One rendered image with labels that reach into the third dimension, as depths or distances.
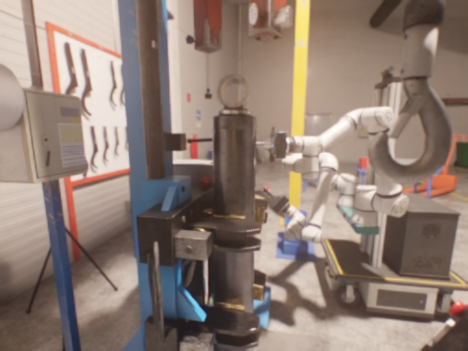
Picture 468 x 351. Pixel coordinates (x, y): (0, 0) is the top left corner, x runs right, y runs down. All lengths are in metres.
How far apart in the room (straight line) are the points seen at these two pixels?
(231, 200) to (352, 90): 11.38
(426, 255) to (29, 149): 2.49
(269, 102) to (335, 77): 2.99
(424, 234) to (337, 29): 11.17
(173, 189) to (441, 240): 1.93
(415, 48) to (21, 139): 1.32
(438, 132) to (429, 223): 1.92
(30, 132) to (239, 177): 0.91
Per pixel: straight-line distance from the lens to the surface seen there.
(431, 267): 2.42
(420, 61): 0.37
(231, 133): 1.12
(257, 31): 1.13
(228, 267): 1.31
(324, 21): 12.81
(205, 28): 1.39
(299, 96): 3.74
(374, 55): 12.76
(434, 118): 0.38
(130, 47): 1.41
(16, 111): 1.31
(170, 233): 1.00
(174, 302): 1.20
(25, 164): 1.37
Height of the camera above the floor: 1.40
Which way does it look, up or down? 10 degrees down
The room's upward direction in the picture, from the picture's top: straight up
